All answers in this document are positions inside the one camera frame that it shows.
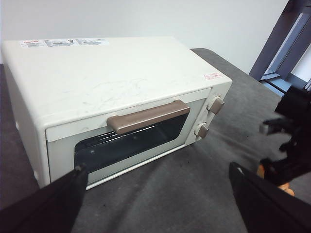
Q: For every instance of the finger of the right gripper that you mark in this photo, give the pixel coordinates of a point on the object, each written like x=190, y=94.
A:
x=279, y=172
x=277, y=125

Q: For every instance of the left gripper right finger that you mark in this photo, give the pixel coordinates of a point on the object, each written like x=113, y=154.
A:
x=262, y=208

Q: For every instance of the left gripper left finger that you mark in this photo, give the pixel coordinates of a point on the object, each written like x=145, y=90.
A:
x=56, y=201

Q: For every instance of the golden bread loaf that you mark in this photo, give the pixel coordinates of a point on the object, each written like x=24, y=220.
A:
x=286, y=188

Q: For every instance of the cream Toshiba toaster oven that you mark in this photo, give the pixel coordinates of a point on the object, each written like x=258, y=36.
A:
x=97, y=77

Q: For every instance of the beige oven knob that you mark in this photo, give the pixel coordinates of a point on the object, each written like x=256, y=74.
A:
x=202, y=131
x=216, y=104

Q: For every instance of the dark window frame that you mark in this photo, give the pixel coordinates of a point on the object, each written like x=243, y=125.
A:
x=274, y=48

